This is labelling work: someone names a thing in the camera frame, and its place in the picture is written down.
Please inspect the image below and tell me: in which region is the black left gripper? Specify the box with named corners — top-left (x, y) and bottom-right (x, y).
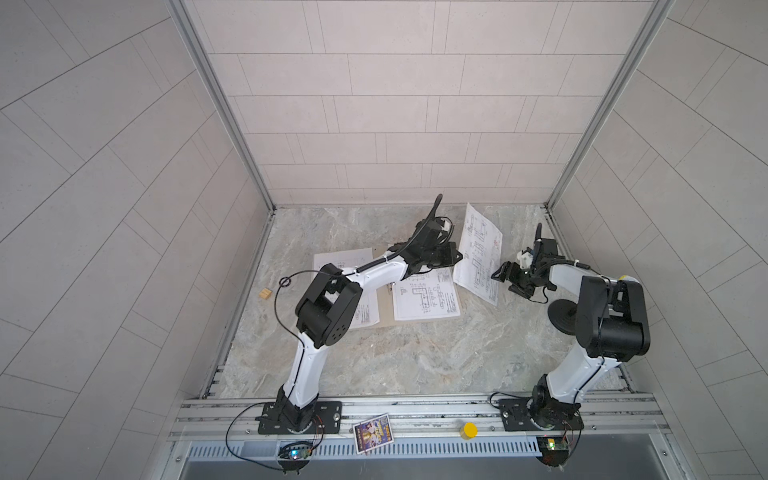
top-left (415, 242), bottom-right (463, 268)

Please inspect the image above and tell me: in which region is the red-stamped technical drawing sheet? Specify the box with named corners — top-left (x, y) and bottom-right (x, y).
top-left (453, 204), bottom-right (503, 306)

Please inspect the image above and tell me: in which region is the beige cardboard folder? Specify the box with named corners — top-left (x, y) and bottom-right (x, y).
top-left (313, 248), bottom-right (438, 329)

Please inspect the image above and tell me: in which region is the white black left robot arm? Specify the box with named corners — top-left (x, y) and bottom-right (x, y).
top-left (263, 213), bottom-right (463, 433)

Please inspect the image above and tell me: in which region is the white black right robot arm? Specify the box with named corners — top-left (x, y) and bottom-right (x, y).
top-left (491, 236), bottom-right (651, 431)

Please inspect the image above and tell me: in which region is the black round microphone stand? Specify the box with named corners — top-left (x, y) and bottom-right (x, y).
top-left (547, 299), bottom-right (577, 336)

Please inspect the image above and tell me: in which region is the right circuit board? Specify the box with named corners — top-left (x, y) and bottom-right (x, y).
top-left (536, 436), bottom-right (570, 467)

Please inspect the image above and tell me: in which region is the colourful printed card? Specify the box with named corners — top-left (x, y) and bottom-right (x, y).
top-left (352, 414), bottom-right (394, 454)

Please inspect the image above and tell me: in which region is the left green circuit board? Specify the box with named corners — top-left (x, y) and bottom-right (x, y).
top-left (278, 441), bottom-right (314, 462)

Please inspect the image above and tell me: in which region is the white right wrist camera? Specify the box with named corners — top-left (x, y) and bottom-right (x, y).
top-left (516, 249), bottom-right (534, 270)

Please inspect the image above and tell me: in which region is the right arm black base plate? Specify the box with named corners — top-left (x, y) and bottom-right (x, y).
top-left (498, 398), bottom-right (584, 432)

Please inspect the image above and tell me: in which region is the aluminium front rail frame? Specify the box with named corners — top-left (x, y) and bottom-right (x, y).
top-left (148, 390), bottom-right (694, 479)

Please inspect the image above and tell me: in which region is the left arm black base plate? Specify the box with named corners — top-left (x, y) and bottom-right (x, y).
top-left (258, 401), bottom-right (342, 435)

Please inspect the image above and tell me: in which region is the aluminium corner frame post right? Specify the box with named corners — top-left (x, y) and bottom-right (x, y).
top-left (544, 0), bottom-right (675, 212)

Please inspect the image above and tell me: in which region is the aluminium corner frame post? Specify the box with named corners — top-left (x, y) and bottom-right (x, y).
top-left (544, 0), bottom-right (675, 212)
top-left (167, 0), bottom-right (276, 214)

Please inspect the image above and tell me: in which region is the aluminium corner frame post left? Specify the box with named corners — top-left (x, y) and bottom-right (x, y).
top-left (167, 0), bottom-right (276, 214)

